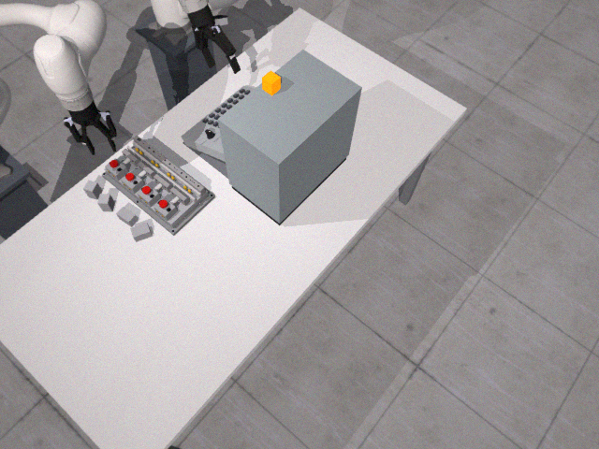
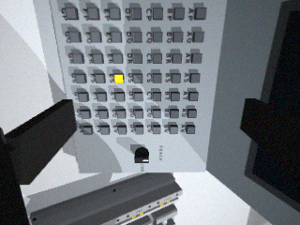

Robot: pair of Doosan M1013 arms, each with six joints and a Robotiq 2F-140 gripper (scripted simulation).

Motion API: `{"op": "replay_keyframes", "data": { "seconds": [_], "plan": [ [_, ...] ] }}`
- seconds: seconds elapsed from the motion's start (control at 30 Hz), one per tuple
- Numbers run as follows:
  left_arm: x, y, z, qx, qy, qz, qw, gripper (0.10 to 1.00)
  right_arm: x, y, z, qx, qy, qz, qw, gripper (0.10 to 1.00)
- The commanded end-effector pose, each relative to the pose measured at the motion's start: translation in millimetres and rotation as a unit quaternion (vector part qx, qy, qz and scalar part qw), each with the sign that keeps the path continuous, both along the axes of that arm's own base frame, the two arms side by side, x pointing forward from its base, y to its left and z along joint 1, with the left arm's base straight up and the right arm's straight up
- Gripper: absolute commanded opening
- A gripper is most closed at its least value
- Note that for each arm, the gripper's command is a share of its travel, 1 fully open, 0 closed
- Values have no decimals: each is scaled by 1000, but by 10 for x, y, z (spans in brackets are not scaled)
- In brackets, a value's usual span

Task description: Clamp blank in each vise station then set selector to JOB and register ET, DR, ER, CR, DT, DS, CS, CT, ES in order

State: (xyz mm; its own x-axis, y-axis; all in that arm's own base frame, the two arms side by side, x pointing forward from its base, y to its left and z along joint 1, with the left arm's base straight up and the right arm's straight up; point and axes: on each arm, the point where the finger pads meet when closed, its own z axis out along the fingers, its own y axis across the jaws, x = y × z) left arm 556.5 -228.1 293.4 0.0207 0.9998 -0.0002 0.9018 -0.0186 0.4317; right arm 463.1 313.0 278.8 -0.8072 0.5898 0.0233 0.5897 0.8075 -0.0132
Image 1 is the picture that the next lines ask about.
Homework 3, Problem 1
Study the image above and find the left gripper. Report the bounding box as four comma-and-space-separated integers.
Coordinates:
187, 5, 241, 74

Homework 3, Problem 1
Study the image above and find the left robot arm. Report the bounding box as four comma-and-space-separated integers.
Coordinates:
148, 0, 239, 46

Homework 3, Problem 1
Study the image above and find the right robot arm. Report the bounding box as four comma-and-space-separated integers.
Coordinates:
0, 0, 107, 126

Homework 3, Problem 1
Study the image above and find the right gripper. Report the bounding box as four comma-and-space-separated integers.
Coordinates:
64, 100, 117, 155

